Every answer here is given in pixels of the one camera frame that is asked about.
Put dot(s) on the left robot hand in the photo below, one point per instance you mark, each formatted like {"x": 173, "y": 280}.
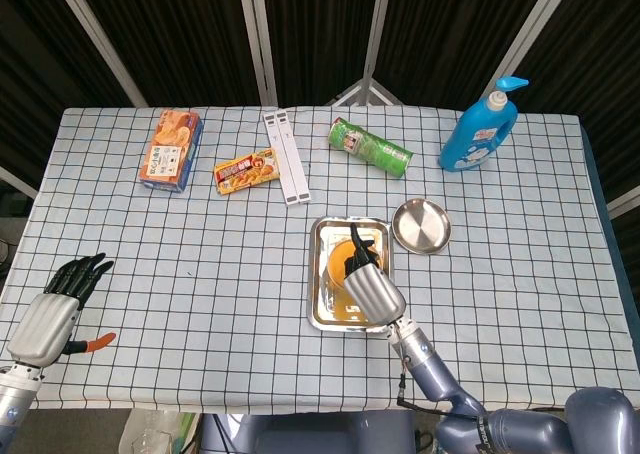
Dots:
{"x": 45, "y": 324}

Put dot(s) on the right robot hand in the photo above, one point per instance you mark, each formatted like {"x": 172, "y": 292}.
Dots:
{"x": 372, "y": 289}

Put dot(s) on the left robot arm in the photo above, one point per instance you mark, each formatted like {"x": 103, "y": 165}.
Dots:
{"x": 15, "y": 394}

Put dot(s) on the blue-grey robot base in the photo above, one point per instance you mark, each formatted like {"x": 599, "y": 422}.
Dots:
{"x": 300, "y": 434}

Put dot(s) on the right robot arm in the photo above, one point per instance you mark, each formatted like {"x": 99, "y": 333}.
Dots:
{"x": 430, "y": 369}

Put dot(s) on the beige round bowl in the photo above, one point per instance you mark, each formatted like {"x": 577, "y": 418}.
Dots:
{"x": 329, "y": 270}

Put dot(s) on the rectangular steel tray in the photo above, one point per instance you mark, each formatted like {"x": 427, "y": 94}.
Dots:
{"x": 320, "y": 239}

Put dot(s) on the round steel plate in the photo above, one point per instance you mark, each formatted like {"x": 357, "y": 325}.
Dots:
{"x": 420, "y": 226}

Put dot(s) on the green chip can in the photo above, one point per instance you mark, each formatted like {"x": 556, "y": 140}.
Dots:
{"x": 370, "y": 146}

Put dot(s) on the long white flat bar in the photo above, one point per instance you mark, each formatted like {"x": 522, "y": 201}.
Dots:
{"x": 295, "y": 159}
{"x": 285, "y": 169}

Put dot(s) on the clear plastic container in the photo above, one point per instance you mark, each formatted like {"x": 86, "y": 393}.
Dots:
{"x": 150, "y": 434}

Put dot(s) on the black grid white tablecloth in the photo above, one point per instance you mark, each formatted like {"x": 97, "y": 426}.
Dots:
{"x": 200, "y": 284}

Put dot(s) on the yellow curry box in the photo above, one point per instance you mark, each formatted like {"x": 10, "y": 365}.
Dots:
{"x": 247, "y": 171}

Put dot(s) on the blue detergent bottle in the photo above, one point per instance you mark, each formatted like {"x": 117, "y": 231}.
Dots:
{"x": 475, "y": 139}

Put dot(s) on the orange and blue biscuit box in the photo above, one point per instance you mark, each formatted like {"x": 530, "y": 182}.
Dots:
{"x": 170, "y": 154}

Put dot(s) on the dark folding screen white frame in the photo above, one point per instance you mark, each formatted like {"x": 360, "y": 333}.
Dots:
{"x": 320, "y": 29}

